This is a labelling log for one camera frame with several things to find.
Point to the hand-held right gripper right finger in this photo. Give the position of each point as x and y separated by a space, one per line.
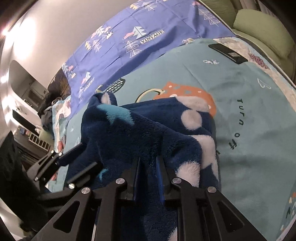
160 183

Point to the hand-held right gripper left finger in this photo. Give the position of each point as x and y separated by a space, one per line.
136 183

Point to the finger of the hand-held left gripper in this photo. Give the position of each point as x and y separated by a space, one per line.
82 172
67 155

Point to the navy star-print fleece garment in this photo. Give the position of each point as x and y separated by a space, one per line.
143 139

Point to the dark clothes pile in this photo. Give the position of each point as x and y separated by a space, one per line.
47 115

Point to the white slatted rack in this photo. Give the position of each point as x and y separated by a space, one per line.
39 141

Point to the white and teal patterned quilt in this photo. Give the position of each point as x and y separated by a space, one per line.
61 118

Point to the dark desk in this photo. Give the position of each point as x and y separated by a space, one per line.
25 129

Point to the teal printed blanket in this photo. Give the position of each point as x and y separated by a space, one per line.
242 129

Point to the purple tree-print sheet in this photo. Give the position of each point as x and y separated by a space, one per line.
129 44

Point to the black smartphone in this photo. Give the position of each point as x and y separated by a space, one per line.
227 53

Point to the large green pillow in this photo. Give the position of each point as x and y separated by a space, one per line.
263 30

